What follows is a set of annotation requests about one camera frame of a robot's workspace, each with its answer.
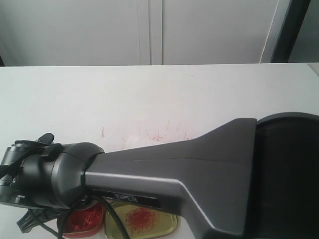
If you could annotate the white paper sheet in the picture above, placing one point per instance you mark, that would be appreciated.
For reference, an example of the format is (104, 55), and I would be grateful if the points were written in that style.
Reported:
(133, 141)

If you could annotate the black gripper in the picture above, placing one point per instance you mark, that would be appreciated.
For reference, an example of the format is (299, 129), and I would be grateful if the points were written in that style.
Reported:
(39, 217)

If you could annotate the dark vertical post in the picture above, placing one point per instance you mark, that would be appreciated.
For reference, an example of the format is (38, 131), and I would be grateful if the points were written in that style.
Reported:
(293, 21)

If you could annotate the white cabinet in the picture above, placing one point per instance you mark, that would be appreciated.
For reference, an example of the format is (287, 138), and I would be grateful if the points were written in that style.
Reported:
(139, 32)

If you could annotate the red ink paste tin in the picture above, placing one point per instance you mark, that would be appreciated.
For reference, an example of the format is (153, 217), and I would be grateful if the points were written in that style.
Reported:
(85, 222)

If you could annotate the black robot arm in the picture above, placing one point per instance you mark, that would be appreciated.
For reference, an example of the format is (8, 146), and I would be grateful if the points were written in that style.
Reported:
(247, 179)

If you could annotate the gold tin lid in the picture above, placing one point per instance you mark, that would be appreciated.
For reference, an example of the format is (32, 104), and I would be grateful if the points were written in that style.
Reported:
(145, 223)

